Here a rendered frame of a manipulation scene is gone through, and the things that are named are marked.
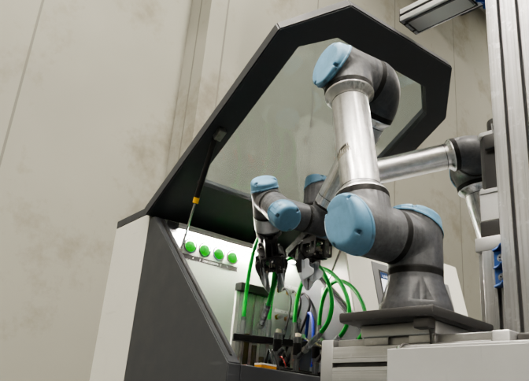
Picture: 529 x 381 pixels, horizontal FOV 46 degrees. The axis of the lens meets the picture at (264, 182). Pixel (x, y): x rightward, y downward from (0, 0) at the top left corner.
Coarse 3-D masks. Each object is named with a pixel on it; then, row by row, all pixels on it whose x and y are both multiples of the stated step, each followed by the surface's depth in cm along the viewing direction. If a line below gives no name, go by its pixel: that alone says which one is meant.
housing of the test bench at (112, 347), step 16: (128, 224) 226; (144, 224) 215; (128, 240) 222; (144, 240) 211; (112, 256) 230; (128, 256) 218; (112, 272) 226; (128, 272) 214; (112, 288) 222; (128, 288) 210; (112, 304) 217; (128, 304) 206; (112, 320) 213; (128, 320) 203; (112, 336) 210; (128, 336) 199; (96, 352) 216; (112, 352) 206; (96, 368) 212; (112, 368) 202
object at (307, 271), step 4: (304, 260) 188; (308, 260) 186; (304, 264) 187; (308, 264) 186; (304, 268) 187; (308, 268) 185; (312, 268) 184; (300, 272) 186; (304, 272) 186; (308, 272) 185; (312, 272) 183; (300, 276) 186; (304, 276) 186; (308, 276) 184; (304, 280) 186; (304, 284) 186
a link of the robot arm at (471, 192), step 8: (456, 176) 190; (464, 176) 187; (472, 176) 185; (480, 176) 185; (456, 184) 191; (464, 184) 187; (472, 184) 185; (480, 184) 185; (464, 192) 188; (472, 192) 186; (472, 200) 186; (472, 208) 185; (472, 216) 185; (480, 216) 183; (480, 232) 182
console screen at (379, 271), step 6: (372, 264) 238; (378, 264) 241; (372, 270) 237; (378, 270) 239; (384, 270) 241; (378, 276) 237; (384, 276) 239; (378, 282) 235; (384, 282) 238; (378, 288) 234; (384, 288) 236; (378, 294) 232; (378, 300) 230; (450, 300) 260
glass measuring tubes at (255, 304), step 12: (240, 288) 220; (252, 288) 222; (240, 300) 219; (252, 300) 222; (264, 300) 226; (240, 312) 218; (252, 312) 223; (252, 324) 222; (264, 324) 222; (264, 336) 221; (252, 348) 217; (252, 360) 216
